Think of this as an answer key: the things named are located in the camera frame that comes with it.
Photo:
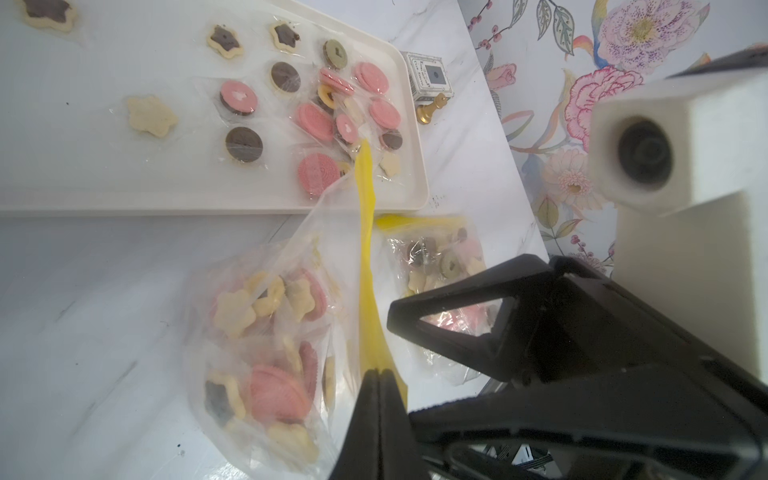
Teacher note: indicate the small QR code box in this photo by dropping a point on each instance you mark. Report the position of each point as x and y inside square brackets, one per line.
[428, 77]

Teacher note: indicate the plain star cookie on tray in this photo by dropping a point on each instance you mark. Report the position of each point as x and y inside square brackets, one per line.
[150, 115]

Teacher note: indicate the small golden bone charm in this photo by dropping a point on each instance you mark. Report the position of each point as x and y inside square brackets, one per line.
[425, 112]

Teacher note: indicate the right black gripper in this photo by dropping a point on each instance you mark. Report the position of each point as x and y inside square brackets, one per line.
[620, 383]

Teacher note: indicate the pile of poured cookies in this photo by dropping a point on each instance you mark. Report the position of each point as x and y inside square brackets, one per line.
[286, 131]

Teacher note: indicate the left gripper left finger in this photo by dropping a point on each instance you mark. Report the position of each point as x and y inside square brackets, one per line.
[360, 455]

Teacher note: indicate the ziploc bag of cookies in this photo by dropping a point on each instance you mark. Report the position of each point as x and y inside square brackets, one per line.
[281, 335]
[434, 252]

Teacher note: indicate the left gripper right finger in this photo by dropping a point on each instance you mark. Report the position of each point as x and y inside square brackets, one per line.
[399, 457]

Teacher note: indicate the white rectangular tray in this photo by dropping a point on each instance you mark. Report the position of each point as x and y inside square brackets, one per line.
[66, 144]

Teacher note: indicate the chocolate star cookie on tray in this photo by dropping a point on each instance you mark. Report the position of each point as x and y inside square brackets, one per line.
[57, 15]

